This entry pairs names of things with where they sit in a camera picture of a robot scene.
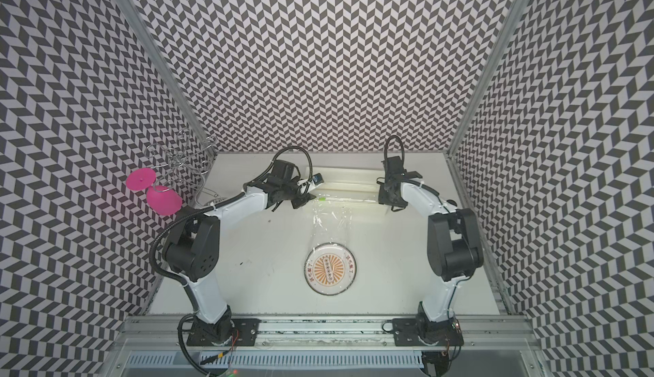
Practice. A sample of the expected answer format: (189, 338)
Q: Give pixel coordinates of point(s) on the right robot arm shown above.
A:
(453, 248)

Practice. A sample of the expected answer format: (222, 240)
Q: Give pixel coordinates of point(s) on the clear plastic wrap sheet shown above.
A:
(333, 225)

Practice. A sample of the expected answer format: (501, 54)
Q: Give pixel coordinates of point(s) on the aluminium corner post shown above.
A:
(516, 11)
(158, 60)

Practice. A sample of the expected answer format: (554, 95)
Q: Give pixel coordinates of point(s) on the white plate orange sunburst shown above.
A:
(330, 269)

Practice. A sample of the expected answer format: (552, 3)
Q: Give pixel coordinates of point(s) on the pink plastic wine glass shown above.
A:
(161, 199)

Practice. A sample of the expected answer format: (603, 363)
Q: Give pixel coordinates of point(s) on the chrome wire glass rack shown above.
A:
(183, 165)

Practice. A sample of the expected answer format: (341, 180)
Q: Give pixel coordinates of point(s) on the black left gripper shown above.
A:
(304, 199)

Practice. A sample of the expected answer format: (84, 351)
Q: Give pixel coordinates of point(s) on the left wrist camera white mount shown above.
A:
(315, 181)

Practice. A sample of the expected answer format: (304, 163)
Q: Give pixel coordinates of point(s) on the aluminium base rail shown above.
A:
(376, 333)

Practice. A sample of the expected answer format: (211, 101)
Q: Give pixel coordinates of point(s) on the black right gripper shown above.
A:
(383, 198)

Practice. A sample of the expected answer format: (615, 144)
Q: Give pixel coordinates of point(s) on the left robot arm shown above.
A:
(188, 250)

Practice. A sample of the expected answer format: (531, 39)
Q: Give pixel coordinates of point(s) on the aluminium corner post right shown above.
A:
(516, 11)

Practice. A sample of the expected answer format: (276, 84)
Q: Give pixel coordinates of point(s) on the aluminium corner post left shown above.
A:
(158, 60)

